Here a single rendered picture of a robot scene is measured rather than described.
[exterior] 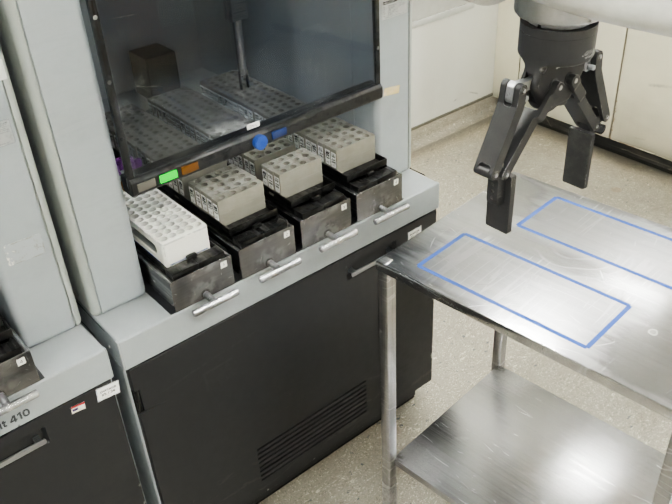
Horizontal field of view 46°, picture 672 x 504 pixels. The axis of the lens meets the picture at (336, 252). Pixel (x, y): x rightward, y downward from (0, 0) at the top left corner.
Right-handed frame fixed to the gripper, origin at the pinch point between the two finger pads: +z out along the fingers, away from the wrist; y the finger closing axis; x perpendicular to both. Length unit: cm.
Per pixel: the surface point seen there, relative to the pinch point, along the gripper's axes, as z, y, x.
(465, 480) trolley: 92, 24, 27
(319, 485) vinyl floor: 120, 13, 66
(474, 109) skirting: 115, 207, 186
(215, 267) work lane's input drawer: 41, -7, 66
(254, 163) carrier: 33, 15, 83
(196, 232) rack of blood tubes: 34, -8, 70
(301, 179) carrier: 35, 21, 74
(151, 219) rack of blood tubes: 34, -12, 80
